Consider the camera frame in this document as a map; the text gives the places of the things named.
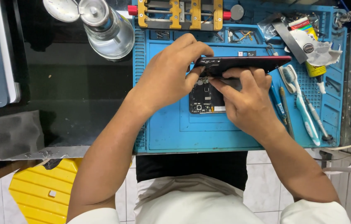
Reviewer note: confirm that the yellow plastic stool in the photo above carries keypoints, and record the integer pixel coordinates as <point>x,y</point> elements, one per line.
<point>43,193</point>

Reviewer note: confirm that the blue white toothbrush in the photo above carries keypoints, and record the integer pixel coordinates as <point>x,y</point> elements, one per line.
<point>303,109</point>

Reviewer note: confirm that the grey cloth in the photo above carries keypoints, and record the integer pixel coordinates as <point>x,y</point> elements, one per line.
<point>10,133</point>

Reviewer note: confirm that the black opened phone body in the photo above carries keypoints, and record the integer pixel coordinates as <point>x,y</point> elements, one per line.
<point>203,99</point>

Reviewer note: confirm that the silver precision screwdriver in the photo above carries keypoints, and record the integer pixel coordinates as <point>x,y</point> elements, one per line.
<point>315,116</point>

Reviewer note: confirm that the crumpled white tissue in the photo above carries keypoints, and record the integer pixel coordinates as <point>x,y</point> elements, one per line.
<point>328,53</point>

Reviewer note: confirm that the crumpled foil scrap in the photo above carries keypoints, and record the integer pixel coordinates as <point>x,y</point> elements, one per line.
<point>346,17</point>

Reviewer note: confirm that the yellow glue bottle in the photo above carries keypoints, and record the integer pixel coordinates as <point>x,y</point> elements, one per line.
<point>314,70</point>

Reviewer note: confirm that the grey metal strip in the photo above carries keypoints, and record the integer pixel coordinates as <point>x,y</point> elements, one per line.
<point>289,40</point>

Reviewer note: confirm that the person's white shirt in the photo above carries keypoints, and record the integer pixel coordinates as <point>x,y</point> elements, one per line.
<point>194,205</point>

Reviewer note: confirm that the brass metal spudger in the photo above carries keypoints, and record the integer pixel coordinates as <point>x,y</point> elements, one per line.
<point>287,112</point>

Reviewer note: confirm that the red phone back cover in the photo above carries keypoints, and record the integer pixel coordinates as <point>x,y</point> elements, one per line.
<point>244,62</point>

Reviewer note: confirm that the clear plastic bag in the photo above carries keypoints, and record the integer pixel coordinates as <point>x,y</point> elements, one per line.
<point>267,28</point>

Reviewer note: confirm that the person's right hand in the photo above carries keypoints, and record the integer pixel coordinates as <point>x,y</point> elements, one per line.
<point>250,105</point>

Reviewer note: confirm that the glass pump dispenser bottle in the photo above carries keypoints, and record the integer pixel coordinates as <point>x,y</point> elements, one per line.
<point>108,29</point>

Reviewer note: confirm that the grey round disc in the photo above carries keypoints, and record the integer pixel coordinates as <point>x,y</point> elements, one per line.
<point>237,12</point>

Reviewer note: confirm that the person's left hand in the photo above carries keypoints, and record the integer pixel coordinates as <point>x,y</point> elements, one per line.
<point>163,74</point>

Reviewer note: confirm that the yellow metal board holder clamp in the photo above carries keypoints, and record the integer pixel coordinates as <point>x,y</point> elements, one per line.
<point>178,15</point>

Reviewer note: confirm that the blue silicone repair mat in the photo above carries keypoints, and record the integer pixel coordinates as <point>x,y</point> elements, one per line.
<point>200,133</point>

